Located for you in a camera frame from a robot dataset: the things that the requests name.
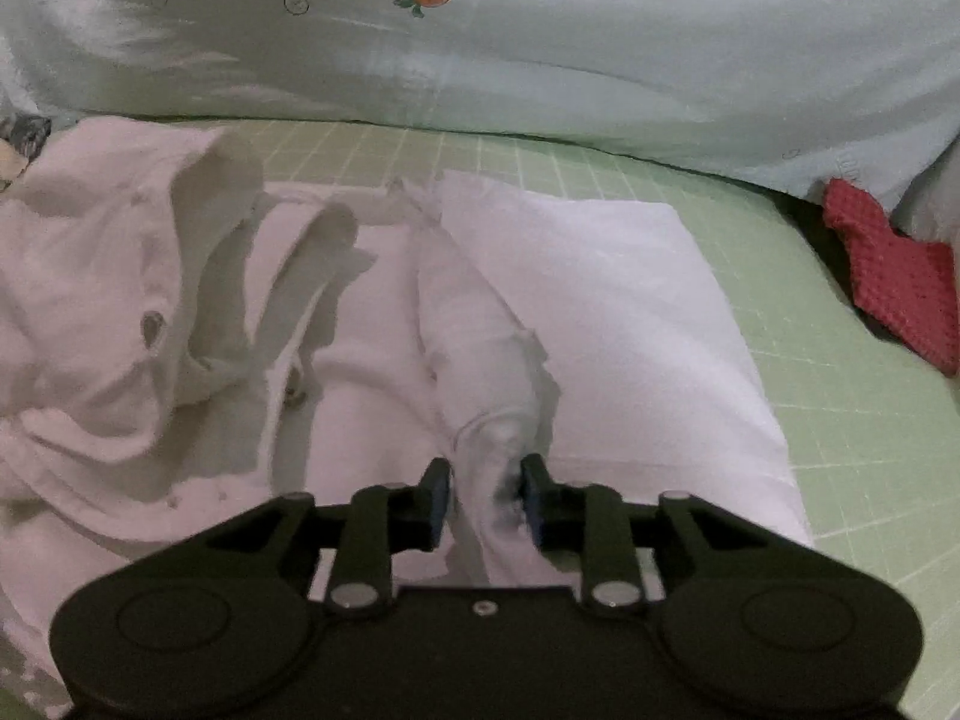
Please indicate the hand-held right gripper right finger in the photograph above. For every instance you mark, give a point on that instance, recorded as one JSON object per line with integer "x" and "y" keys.
{"x": 534, "y": 501}

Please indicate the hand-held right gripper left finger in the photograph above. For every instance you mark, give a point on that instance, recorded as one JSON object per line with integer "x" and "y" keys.
{"x": 437, "y": 501}

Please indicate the white hoodie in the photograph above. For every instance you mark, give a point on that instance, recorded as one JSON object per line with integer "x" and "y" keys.
{"x": 112, "y": 255}

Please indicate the red knitted cloth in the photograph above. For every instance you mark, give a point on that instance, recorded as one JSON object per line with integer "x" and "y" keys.
{"x": 900, "y": 277}

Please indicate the carrot print pale blue duvet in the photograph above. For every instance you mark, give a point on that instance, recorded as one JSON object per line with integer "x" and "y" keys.
{"x": 525, "y": 52}

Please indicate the dark patterned cloth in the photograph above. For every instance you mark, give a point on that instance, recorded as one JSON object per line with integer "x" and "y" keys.
{"x": 26, "y": 136}

